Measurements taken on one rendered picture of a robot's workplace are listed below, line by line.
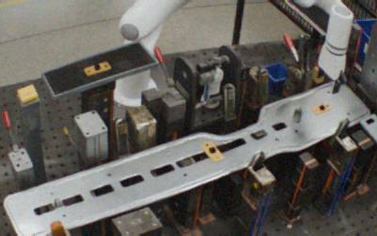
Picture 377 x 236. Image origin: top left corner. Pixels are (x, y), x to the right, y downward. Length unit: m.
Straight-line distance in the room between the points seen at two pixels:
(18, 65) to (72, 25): 0.55
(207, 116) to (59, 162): 0.58
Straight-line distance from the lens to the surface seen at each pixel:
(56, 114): 2.57
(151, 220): 1.78
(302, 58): 2.25
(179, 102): 2.05
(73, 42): 4.15
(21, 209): 1.84
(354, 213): 2.36
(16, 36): 4.30
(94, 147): 1.93
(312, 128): 2.17
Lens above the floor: 2.42
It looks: 42 degrees down
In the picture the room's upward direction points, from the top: 7 degrees clockwise
